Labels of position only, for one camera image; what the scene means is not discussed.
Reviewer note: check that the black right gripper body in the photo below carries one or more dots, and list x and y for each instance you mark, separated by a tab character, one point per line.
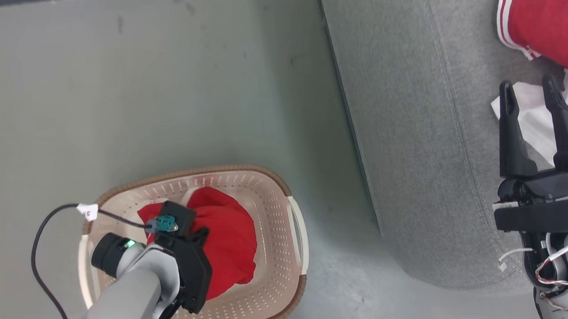
542	210

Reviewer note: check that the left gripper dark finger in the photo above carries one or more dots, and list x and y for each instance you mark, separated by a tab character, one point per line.
199	235

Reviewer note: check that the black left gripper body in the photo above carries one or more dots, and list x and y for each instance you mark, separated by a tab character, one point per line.
193	277

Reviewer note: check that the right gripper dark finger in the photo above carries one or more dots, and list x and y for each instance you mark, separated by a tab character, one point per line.
566	137
512	144

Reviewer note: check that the plain red garment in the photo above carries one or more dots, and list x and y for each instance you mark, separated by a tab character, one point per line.
229	240

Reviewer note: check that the red white striped jacket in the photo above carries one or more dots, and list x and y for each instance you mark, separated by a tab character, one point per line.
558	28

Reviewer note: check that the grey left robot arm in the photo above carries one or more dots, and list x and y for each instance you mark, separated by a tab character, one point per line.
133	288

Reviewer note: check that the beige perforated laundry basket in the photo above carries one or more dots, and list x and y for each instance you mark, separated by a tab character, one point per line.
280	218

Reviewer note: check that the grey fabric sofa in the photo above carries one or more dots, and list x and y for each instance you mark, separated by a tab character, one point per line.
413	138

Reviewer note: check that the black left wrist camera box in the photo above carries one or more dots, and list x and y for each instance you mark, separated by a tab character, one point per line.
179	215

